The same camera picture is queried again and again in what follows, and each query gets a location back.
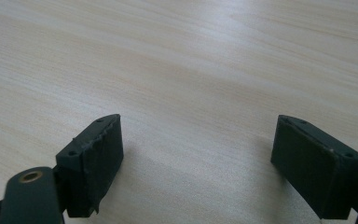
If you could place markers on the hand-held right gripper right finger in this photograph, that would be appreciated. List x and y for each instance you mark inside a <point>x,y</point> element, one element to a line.
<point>313,168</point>

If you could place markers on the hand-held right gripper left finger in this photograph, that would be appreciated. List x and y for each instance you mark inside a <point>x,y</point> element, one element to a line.
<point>94,165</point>

